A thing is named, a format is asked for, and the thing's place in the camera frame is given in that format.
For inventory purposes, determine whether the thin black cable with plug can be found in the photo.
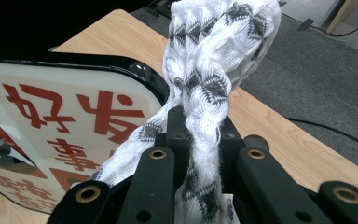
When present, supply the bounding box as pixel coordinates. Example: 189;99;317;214
281;7;358;37

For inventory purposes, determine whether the black floor cable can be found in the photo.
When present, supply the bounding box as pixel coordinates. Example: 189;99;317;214
286;117;358;154

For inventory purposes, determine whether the white grey patterned cloth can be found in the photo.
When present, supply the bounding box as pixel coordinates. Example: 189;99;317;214
89;0;282;224

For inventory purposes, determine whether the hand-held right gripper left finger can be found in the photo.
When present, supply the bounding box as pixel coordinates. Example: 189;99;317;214
117;105;194;224

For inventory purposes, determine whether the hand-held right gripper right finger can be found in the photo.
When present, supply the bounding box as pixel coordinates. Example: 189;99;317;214
219;115;334;224

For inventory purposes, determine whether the light wooden cabinet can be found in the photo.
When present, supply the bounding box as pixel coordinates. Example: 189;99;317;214
325;0;358;34

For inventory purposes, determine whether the panda print board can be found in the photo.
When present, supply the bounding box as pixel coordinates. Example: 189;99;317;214
0;50;171;216

